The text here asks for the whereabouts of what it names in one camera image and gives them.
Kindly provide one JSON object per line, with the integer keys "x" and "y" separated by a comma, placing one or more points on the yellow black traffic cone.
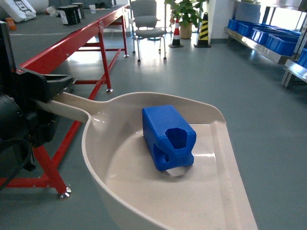
{"x": 203, "y": 39}

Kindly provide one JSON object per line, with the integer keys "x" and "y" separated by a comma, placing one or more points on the red white traffic cone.
{"x": 176, "y": 36}

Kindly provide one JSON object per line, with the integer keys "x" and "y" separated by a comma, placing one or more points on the beige plastic dustpan tray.
{"x": 208, "y": 195}

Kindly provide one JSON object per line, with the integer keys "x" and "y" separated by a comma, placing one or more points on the orange can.
{"x": 11, "y": 23}

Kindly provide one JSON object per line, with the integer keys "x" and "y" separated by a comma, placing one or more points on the green potted plant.
{"x": 188, "y": 13}

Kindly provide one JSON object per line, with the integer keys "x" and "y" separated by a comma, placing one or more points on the black white box front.
{"x": 69, "y": 15}

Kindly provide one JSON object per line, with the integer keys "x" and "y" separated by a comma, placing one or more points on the grey office chair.
{"x": 144, "y": 21}

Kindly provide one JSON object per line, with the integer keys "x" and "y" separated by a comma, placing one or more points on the white printed bag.
{"x": 18, "y": 10}

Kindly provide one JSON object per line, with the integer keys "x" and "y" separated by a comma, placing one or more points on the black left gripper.
{"x": 22, "y": 124}

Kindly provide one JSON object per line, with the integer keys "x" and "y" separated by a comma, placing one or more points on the blue plastic block part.
{"x": 169, "y": 138}

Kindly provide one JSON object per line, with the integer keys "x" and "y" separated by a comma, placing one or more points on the black white box rear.
{"x": 79, "y": 6}

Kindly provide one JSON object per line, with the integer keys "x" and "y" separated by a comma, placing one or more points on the stainless steel shelf rack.
{"x": 275, "y": 44}

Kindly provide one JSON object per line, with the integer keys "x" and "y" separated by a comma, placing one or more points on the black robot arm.
{"x": 6, "y": 56}

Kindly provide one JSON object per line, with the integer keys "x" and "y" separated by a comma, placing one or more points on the black white box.
{"x": 79, "y": 6}
{"x": 69, "y": 15}

